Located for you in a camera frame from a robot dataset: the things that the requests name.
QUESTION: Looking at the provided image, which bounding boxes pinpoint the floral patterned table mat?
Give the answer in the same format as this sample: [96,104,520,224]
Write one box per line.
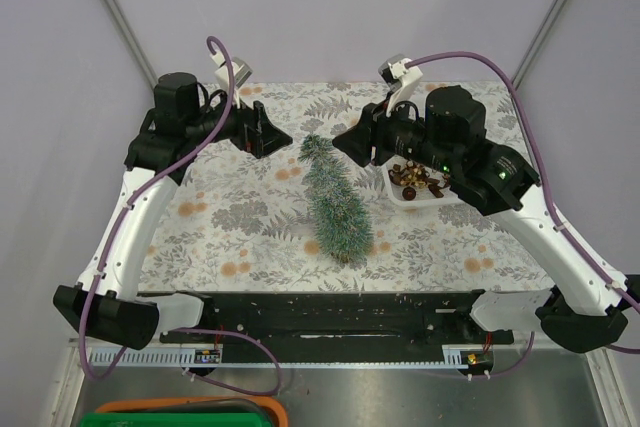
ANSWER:
[139,82,552,292]

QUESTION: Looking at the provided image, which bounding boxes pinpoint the small green christmas tree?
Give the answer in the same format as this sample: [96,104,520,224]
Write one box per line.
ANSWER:
[299,134,374,264]

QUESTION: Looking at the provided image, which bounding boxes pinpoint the green plastic bin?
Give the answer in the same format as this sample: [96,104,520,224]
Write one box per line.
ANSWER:
[79,413,272,427]

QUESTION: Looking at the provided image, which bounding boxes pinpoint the white plastic basket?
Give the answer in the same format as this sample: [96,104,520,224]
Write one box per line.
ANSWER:
[382,156,462,210]

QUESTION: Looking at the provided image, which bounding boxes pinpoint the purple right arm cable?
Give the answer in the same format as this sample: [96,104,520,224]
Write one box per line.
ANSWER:
[407,50,640,356]

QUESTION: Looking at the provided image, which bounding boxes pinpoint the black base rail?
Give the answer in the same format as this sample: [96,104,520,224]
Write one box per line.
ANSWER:
[161,291,489,364]

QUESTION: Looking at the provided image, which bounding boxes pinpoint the brown ribbon ornaments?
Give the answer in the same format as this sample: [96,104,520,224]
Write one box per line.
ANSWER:
[388,161,450,201]

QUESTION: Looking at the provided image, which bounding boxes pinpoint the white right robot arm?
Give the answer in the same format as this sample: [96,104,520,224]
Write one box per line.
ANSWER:
[333,85,639,353]

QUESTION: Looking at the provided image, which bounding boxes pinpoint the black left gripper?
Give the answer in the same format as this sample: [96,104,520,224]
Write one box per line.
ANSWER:
[187,82,293,158]

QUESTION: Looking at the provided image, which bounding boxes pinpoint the orange plastic bin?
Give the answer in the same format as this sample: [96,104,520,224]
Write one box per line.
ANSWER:
[94,396,290,427]

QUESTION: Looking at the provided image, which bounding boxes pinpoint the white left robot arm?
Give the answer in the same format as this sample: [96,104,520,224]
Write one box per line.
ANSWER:
[53,72,292,350]

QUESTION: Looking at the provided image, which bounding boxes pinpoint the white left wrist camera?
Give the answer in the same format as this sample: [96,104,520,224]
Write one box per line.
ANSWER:
[213,56,252,108]

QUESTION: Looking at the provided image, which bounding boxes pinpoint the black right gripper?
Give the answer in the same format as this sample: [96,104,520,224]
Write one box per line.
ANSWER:
[332,89,459,175]

